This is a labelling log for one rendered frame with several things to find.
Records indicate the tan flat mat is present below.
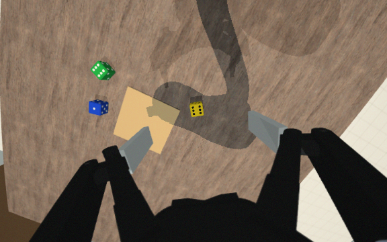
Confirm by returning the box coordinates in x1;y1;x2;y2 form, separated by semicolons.
114;86;180;154

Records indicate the blue die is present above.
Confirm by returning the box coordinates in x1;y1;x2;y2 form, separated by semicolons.
89;99;108;116

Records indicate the yellow die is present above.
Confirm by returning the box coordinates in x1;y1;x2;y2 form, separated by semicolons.
189;102;204;117

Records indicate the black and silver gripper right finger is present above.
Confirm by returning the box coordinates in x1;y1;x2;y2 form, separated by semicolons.
239;110;387;242

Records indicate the green die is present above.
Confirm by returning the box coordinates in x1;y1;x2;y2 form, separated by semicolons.
91;61;115;80

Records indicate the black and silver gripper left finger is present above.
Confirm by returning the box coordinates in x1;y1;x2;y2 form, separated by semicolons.
29;126;170;242

